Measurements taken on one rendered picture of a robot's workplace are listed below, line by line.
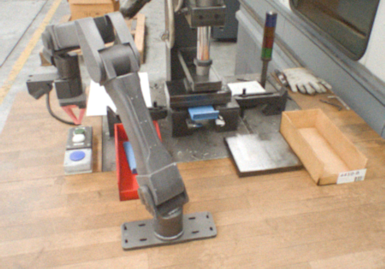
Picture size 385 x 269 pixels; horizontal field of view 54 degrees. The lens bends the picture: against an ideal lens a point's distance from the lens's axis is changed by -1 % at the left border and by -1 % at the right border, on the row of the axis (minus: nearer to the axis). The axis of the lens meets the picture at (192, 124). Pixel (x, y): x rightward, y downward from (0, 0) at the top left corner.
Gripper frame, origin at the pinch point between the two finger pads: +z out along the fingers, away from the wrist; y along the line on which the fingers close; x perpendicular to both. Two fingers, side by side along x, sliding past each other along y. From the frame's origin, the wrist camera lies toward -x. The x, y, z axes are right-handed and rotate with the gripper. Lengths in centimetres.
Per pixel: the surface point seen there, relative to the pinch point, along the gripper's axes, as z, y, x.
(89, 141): 3.8, 5.1, 2.7
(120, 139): 6.1, 2.4, 11.1
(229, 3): 54, -295, 132
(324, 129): 4, 11, 70
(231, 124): 4.3, 3.0, 43.9
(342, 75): 6, -25, 97
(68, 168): 4.5, 14.8, -2.3
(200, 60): -15.4, -0.9, 34.8
